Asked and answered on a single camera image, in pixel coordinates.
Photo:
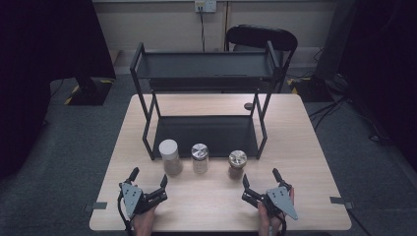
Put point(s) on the person's right hand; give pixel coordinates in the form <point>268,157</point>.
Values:
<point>267,223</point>

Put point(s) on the silver lid spice jar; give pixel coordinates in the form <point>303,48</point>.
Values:
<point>200,159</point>

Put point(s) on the gold lid spice jar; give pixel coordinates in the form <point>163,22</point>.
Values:
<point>237,164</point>

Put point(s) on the person's left hand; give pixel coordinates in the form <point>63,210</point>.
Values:
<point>144,221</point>

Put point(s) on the black stand base yellow tape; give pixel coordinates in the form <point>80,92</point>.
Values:
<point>91,93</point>

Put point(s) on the black stand base with column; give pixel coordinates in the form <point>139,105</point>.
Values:
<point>314,88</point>

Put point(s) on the small dark round disc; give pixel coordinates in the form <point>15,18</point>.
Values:
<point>248,106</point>

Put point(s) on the grey table clamp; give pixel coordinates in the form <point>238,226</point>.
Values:
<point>98,206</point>
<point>339,200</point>

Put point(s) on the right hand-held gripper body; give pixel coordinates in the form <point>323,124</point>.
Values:
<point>278,200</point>

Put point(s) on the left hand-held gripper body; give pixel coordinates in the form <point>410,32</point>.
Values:
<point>132,198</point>

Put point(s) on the black curtain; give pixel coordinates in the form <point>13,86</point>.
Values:
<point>39,65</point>
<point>387,65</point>

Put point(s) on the white lid spice jar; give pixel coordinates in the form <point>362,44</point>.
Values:
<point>170,157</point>

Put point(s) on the black metal shelf rack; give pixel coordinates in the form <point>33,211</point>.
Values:
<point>205,65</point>

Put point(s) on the white wall socket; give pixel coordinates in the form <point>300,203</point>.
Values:
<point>205,5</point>

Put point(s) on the black chair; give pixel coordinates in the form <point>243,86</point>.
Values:
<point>262,36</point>

